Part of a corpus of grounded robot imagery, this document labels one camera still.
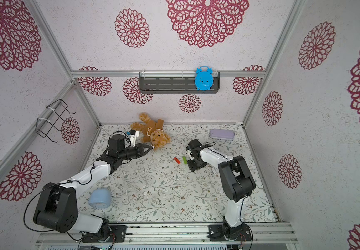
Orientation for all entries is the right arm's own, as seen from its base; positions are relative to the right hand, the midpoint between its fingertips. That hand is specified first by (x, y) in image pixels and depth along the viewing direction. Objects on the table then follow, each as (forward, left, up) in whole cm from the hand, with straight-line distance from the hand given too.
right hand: (193, 164), depth 96 cm
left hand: (0, +23, +17) cm, 29 cm away
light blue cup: (-24, +48, +6) cm, 54 cm away
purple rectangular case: (+25, -21, 0) cm, 33 cm away
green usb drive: (+5, +6, -2) cm, 7 cm away
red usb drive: (+4, +11, -2) cm, 11 cm away
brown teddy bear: (+21, +28, +7) cm, 35 cm away
